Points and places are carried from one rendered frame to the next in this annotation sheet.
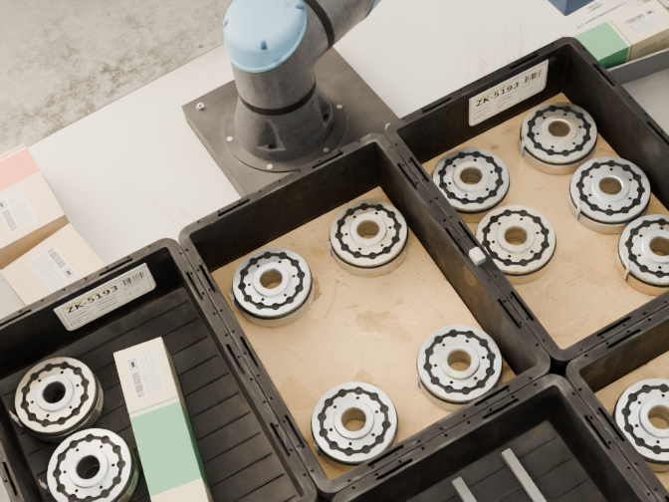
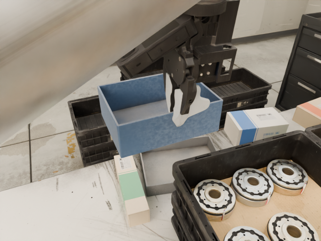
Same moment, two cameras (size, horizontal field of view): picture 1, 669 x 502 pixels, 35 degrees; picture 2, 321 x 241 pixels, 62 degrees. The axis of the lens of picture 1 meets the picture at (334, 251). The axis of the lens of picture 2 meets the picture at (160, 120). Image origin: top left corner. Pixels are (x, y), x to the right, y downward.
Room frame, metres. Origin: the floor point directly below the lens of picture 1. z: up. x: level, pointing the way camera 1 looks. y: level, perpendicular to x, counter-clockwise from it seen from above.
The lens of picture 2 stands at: (0.98, 0.09, 1.39)
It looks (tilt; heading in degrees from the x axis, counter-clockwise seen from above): 36 degrees down; 270
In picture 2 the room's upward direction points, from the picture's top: straight up
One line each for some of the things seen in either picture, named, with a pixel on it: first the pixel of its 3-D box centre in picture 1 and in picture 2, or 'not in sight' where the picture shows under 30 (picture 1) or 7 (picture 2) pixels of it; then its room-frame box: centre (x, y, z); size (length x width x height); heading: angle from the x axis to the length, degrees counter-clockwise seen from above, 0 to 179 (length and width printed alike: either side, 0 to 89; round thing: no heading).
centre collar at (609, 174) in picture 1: (610, 186); (252, 181); (0.74, -0.37, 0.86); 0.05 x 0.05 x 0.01
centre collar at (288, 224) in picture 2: (515, 236); (293, 232); (0.70, -0.23, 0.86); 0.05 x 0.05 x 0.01
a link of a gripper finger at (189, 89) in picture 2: not in sight; (184, 87); (0.94, -0.26, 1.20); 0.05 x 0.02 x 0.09; 112
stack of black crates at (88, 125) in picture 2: not in sight; (113, 140); (1.26, -1.11, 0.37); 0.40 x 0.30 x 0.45; 23
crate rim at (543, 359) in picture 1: (354, 300); not in sight; (0.62, -0.01, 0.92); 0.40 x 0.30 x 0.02; 20
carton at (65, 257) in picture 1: (72, 295); not in sight; (0.81, 0.38, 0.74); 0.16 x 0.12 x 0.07; 31
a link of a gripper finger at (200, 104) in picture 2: not in sight; (192, 107); (0.93, -0.28, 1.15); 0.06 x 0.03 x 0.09; 22
